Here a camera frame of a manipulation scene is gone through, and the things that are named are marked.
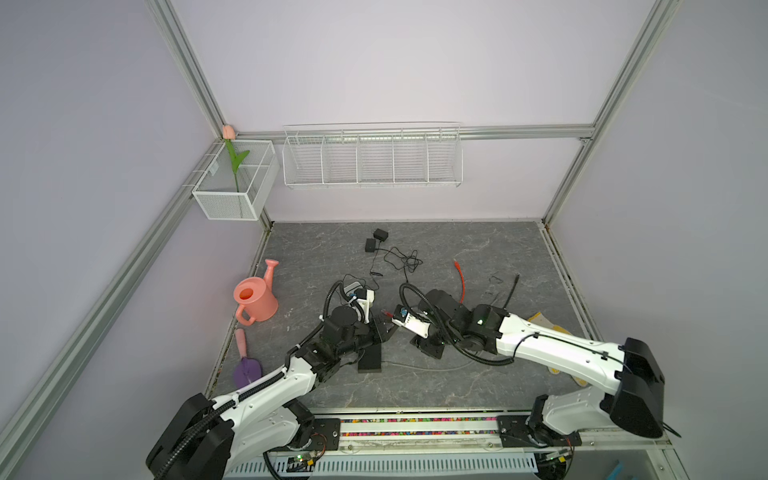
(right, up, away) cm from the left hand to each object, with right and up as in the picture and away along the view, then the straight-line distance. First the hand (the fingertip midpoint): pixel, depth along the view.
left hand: (402, 327), depth 77 cm
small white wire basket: (-49, +41, +12) cm, 65 cm away
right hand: (+4, -2, 0) cm, 4 cm away
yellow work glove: (+44, -2, +17) cm, 47 cm away
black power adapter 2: (-8, +26, +38) cm, 47 cm away
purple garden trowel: (-43, -14, +6) cm, 46 cm away
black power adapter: (-11, +22, +35) cm, 43 cm away
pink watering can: (-43, +6, +10) cm, 44 cm away
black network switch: (-9, -12, +7) cm, 16 cm away
